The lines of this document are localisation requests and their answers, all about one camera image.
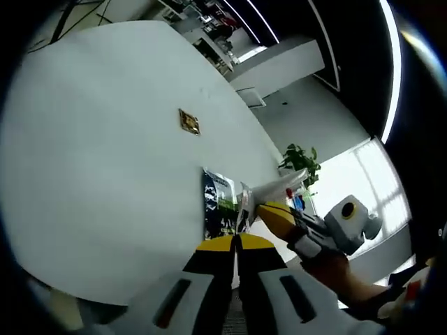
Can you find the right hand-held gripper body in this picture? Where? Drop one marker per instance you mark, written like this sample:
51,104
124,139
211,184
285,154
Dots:
345,227

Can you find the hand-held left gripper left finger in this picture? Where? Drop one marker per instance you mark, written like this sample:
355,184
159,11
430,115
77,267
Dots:
209,272

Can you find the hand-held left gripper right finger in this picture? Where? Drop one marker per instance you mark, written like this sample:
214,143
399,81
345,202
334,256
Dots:
258,272

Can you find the white skincare tube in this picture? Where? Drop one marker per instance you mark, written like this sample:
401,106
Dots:
279,181

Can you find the green black skincare sachet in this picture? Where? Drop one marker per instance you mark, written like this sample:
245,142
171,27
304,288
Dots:
218,209

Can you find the gold skincare sachet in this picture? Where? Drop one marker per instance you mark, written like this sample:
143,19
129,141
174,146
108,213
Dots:
189,121

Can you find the green spray bottle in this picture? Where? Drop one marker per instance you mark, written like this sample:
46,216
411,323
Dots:
307,196

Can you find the person's right hand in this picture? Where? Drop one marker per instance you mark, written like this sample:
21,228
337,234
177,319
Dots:
328,270

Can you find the blue packet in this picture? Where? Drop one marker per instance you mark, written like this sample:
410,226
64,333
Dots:
298,202

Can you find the red box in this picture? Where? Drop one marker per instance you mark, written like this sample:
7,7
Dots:
288,192

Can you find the potted green plant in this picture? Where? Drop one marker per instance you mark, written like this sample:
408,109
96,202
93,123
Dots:
300,160

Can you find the white plush toy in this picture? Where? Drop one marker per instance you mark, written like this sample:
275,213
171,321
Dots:
412,289

